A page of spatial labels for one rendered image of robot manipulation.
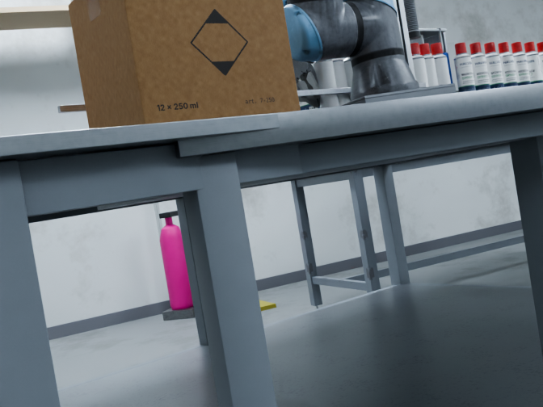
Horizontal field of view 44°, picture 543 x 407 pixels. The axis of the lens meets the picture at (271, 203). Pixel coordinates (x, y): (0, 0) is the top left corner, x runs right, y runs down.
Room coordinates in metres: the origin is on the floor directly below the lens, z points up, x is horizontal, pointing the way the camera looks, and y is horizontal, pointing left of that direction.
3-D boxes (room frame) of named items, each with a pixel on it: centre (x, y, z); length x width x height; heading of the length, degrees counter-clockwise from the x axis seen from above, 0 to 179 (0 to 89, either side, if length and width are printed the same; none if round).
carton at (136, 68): (1.21, 0.11, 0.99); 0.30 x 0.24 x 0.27; 124
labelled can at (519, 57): (2.30, -0.91, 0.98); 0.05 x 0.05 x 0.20
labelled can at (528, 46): (2.35, -0.97, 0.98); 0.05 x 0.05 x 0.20
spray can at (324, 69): (1.78, -0.19, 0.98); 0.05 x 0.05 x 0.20
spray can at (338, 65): (1.82, -0.23, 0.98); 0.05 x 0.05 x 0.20
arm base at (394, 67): (1.49, -0.28, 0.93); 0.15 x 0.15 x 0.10
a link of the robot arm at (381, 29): (1.48, -0.27, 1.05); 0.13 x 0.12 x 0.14; 115
